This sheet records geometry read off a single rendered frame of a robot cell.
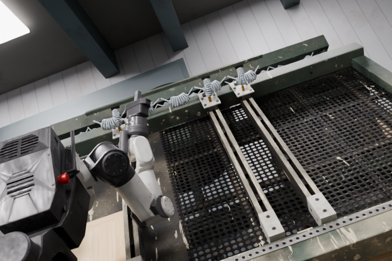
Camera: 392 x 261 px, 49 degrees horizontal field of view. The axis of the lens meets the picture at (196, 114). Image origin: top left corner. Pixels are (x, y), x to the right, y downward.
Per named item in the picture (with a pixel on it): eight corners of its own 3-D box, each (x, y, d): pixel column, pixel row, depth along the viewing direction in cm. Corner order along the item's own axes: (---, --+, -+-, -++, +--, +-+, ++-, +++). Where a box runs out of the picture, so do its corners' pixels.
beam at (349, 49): (10, 181, 247) (2, 168, 242) (13, 171, 256) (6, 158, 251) (364, 62, 256) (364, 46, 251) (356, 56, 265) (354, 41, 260)
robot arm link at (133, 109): (140, 94, 168) (139, 121, 163) (157, 103, 175) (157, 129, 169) (119, 105, 175) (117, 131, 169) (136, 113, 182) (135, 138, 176)
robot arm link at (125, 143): (151, 127, 168) (151, 154, 162) (142, 137, 176) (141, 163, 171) (123, 122, 163) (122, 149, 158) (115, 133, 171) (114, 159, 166)
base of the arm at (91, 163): (137, 172, 139) (121, 143, 135) (104, 195, 135) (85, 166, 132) (126, 162, 152) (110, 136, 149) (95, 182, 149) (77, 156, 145)
